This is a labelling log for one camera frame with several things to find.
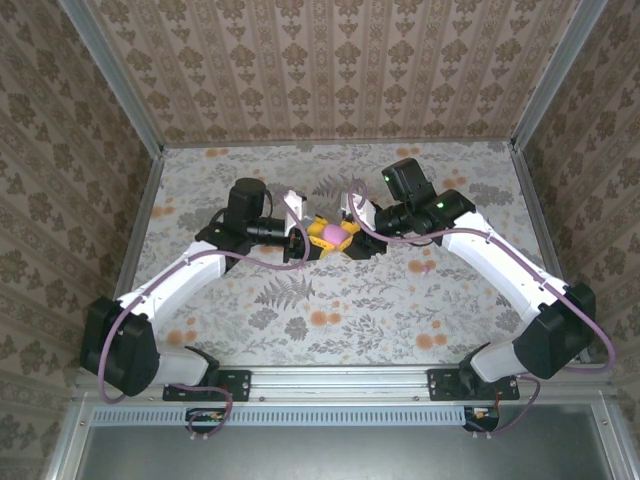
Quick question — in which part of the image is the pink earbud charging case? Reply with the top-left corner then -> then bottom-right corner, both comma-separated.
322,224 -> 350,247

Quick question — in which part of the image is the grey slotted cable duct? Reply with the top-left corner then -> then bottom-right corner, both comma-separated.
92,405 -> 494,427

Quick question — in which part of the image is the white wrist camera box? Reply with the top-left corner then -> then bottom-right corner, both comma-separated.
339,192 -> 380,232
282,191 -> 307,236

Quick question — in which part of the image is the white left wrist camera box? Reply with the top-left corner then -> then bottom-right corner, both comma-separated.
282,191 -> 307,236

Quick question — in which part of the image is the grey sheet metal panel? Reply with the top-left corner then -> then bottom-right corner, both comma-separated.
74,424 -> 619,480

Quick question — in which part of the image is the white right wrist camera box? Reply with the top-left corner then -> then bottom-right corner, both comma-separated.
339,192 -> 380,232

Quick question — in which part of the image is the aluminium frame post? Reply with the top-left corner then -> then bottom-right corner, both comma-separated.
58,0 -> 166,159
509,0 -> 612,151

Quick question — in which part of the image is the floral patterned table cover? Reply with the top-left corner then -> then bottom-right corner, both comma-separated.
112,141 -> 584,366

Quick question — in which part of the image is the aluminium table side rail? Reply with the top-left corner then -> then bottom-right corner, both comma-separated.
509,142 -> 591,364
112,147 -> 166,301

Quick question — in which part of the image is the long aluminium base rail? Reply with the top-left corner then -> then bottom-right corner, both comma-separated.
74,363 -> 614,404

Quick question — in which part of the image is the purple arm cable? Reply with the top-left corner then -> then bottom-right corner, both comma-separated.
347,178 -> 617,439
97,188 -> 309,441

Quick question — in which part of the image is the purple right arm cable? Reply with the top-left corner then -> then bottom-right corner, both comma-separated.
347,178 -> 617,439

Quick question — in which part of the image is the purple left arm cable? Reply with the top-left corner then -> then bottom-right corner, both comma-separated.
97,188 -> 309,441

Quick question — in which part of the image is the small black connector board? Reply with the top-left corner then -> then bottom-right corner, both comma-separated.
463,405 -> 501,432
185,407 -> 226,427

